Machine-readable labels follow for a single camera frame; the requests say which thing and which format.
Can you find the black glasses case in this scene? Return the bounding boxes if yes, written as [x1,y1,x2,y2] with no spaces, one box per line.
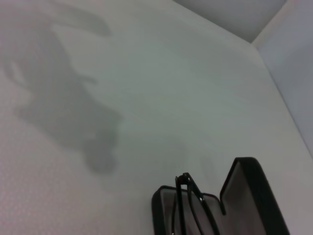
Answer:
[151,156,291,235]

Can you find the black glasses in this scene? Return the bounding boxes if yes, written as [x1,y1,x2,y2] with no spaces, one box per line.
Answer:
[171,172,220,235]

